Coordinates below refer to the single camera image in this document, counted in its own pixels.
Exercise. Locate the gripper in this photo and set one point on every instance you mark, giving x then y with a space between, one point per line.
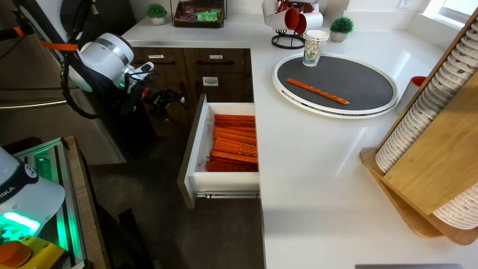
154 99

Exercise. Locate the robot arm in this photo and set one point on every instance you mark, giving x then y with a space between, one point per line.
106 56

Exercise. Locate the dark brown wooden drawer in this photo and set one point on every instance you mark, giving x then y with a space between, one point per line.
224 56
164 56

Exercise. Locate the white drawer with brown front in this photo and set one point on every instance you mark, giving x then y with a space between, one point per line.
199 149

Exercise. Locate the heap of orange packets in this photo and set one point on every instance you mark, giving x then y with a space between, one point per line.
235 144

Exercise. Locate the small potted green plant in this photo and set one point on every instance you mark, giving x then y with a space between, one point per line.
157 11
340 28

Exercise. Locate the heap of green packets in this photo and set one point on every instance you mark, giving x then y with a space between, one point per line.
207 15

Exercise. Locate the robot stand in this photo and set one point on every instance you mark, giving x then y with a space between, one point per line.
76 194

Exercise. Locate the stainless steel appliance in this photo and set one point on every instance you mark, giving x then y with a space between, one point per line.
37 123

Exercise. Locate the black mug tree stand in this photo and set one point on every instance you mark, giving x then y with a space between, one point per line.
287 40

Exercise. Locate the white mug with red inside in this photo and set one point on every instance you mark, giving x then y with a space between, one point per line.
278 18
310 20
407 95

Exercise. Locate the long orange packet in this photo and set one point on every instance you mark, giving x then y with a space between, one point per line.
317 90

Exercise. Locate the printed paper cup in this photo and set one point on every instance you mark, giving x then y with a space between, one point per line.
313 48

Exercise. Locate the round white and grey turntable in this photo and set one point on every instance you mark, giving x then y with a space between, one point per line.
336 84

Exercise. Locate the yellow emergency stop button box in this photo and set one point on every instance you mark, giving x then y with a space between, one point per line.
39 254

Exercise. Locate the row of paper cups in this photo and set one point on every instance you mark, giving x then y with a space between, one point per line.
461 211
418 116

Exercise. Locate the wooden cup dispenser rack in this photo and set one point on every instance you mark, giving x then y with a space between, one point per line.
440 157

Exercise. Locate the grey laptop edge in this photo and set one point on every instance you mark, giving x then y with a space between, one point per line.
407 266

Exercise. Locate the window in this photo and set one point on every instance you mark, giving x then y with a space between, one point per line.
452 9

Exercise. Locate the white wall socket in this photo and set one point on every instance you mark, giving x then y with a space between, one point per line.
404 3

